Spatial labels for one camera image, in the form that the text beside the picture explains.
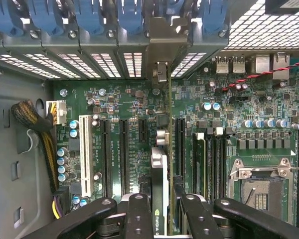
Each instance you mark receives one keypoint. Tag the silver square port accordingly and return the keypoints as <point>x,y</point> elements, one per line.
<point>262,63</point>

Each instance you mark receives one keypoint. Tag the silver network port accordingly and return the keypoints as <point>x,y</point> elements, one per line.
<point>281,64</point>

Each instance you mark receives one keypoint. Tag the black case lock tab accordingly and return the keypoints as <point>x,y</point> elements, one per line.
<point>286,6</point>

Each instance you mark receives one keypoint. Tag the white power connector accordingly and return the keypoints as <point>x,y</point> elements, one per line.
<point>61,112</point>

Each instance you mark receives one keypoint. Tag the white expansion slot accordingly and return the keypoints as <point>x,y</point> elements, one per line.
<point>85,154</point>

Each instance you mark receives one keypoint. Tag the green motherboard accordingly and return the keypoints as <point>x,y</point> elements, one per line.
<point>119,104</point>

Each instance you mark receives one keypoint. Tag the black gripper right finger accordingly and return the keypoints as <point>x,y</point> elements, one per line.
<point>201,219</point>

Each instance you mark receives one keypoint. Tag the blue card retention clip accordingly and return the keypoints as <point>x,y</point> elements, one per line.
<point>87,15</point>
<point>44,15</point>
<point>213,15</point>
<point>130,15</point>
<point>2,15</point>

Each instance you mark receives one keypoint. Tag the silver USB port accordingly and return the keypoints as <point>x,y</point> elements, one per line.
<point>223,66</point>
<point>239,66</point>

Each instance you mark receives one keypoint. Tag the long black expansion slot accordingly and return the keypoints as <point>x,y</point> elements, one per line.
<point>180,149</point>
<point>124,159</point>
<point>105,159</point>

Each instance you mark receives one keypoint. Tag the CPU socket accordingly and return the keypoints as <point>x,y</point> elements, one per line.
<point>261,196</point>

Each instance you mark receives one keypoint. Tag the open PC case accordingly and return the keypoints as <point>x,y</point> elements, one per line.
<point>15,149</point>

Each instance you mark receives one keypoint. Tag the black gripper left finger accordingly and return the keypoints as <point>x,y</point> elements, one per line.
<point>139,219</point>

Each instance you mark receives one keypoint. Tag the short black expansion slot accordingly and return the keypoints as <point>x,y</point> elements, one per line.
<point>143,132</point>

